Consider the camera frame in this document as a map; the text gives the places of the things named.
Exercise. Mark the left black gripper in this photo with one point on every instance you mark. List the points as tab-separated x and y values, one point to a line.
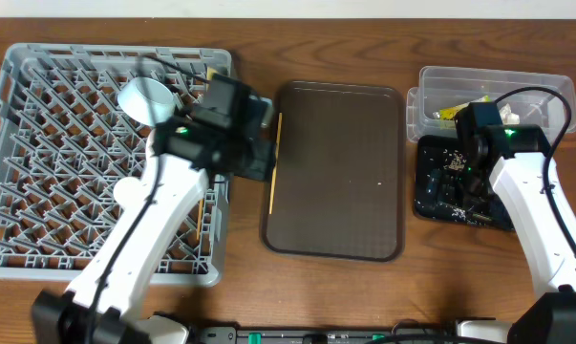
257	156

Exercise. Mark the white tissue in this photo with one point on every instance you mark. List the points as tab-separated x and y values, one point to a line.
508	117

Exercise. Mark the green orange snack wrapper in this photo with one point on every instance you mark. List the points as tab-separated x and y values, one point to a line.
450	113

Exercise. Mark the leftover rice and scraps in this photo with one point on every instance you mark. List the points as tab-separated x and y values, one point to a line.
452	162

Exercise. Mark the yellow plate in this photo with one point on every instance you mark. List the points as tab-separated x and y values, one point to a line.
210	72

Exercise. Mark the light blue bowl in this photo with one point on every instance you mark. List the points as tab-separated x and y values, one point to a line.
146	101

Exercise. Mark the white cup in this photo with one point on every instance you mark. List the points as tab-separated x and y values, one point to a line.
129	192

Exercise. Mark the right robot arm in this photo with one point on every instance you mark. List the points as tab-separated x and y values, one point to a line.
513	163

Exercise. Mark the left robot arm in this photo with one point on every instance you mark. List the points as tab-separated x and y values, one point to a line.
102	304

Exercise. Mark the black waste tray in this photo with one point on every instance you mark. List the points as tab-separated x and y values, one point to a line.
423	200

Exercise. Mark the grey dishwasher rack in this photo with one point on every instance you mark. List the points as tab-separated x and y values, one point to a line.
65	143

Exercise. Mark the clear plastic bin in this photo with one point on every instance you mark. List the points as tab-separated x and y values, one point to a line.
446	87

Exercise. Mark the brown serving tray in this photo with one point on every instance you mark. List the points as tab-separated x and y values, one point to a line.
341	176

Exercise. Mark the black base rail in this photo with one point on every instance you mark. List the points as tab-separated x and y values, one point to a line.
232	335

